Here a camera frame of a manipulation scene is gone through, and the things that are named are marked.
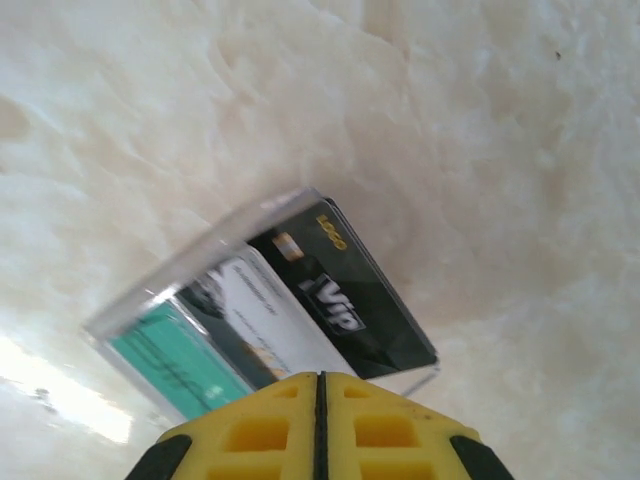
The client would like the black VIP card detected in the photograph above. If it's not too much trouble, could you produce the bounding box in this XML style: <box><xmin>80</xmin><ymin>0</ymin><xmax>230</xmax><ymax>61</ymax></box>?
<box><xmin>246</xmin><ymin>196</ymin><xmax>439</xmax><ymax>382</ymax></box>

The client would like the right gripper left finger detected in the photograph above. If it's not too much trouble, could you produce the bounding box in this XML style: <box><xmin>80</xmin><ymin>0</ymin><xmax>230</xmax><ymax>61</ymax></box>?
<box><xmin>127</xmin><ymin>372</ymin><xmax>321</xmax><ymax>480</ymax></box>

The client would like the white VIP card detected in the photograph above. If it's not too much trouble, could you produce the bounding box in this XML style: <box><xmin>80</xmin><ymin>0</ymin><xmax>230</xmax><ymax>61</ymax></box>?
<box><xmin>174</xmin><ymin>244</ymin><xmax>362</xmax><ymax>394</ymax></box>

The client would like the teal VIP card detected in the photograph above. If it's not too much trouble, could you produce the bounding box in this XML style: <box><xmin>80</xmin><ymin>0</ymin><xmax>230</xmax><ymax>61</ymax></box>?
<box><xmin>107</xmin><ymin>294</ymin><xmax>254</xmax><ymax>421</ymax></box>

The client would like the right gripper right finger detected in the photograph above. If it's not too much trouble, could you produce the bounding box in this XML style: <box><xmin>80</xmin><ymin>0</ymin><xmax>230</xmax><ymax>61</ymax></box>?
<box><xmin>319</xmin><ymin>372</ymin><xmax>514</xmax><ymax>480</ymax></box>

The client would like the clear acrylic card box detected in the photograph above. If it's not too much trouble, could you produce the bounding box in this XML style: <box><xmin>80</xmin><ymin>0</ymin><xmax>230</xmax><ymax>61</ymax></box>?
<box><xmin>81</xmin><ymin>186</ymin><xmax>442</xmax><ymax>422</ymax></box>

